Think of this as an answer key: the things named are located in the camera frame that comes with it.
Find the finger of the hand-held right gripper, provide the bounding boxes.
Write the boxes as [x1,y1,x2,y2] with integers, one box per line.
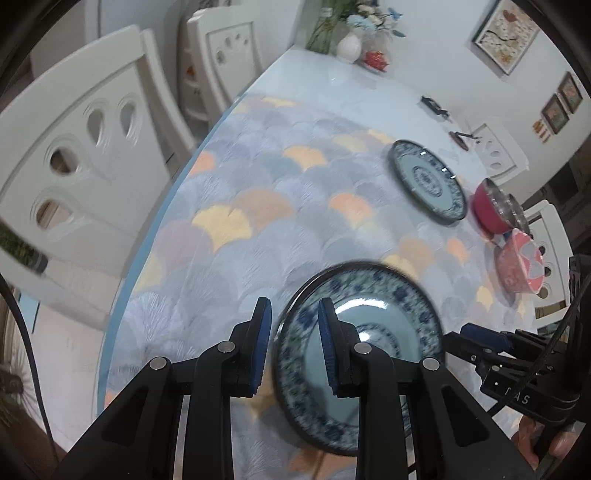
[442,331,502,370]
[460,323,513,352]

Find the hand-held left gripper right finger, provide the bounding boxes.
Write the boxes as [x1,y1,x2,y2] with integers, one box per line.
[318,298,536,480]

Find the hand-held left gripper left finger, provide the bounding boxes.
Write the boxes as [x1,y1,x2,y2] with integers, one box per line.
[53,298,271,480]

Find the blue floral ceramic plate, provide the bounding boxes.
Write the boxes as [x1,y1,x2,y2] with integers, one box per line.
[272,261,446,457]
[387,140,468,226]

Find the pink patterned bowl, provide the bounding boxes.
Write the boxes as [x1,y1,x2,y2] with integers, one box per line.
[495,229,546,294]

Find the red steel-lined bowl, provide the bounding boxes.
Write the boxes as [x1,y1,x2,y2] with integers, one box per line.
[471,178,515,234]

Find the blue steel-lined bowl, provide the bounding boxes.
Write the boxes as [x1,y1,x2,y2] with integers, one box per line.
[505,194,529,232]

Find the person's right hand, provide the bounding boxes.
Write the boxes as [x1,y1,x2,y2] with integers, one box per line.
[516,413,579,470]

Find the white dining chair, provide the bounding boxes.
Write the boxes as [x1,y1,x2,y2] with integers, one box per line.
[0,25,199,330]
[178,7,266,123]
[522,200,575,319]
[464,122,529,183]

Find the fan-patterned table mat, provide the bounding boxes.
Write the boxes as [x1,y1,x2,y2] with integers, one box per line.
[104,92,541,480]

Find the dark cabinet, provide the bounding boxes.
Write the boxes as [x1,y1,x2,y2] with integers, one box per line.
[538,152,591,222]

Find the stand with brown base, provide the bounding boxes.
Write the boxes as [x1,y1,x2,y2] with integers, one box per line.
[450,130,481,151]

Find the small framed picture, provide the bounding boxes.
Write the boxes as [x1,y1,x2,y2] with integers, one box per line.
[558,71,583,114]
[541,95,568,134]

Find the black phone holder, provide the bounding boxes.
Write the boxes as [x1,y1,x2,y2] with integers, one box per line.
[421,95,450,120]

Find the spiky green plant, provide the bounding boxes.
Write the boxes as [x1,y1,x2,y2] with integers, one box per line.
[0,360,29,430]

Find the red lidded teacup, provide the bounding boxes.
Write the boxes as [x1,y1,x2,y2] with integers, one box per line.
[362,50,389,72]

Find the white ceramic vase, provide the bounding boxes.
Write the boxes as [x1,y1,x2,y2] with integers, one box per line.
[336,32,362,64]

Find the framed tree painting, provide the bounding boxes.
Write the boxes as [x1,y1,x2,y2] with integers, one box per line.
[472,0,541,77]

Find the glass vase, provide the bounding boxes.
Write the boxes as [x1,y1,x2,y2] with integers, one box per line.
[305,25,340,54]

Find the blue and white flowers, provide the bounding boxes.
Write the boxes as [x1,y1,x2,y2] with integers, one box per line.
[344,0,407,44]

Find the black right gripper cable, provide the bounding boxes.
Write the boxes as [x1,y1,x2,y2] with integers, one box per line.
[487,277,589,418]

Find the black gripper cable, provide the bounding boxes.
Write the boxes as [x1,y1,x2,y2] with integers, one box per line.
[487,277,589,418]
[0,271,62,462]

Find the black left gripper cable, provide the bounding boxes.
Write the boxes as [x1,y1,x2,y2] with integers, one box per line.
[0,271,62,462]

